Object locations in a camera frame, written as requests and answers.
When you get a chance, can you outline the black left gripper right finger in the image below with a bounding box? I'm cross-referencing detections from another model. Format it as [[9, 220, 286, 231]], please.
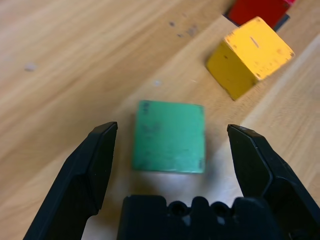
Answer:
[[226, 124, 320, 240]]

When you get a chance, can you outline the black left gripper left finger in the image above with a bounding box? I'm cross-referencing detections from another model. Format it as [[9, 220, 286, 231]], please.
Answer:
[[23, 121, 118, 240]]

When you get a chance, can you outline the green wooden block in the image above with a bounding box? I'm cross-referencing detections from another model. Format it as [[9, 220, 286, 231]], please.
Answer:
[[131, 99, 206, 175]]

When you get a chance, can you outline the yellow wooden block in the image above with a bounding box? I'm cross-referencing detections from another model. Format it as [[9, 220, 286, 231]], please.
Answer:
[[206, 16, 296, 101]]

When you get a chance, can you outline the red wooden block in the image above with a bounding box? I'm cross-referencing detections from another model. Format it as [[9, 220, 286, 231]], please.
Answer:
[[228, 0, 297, 30]]

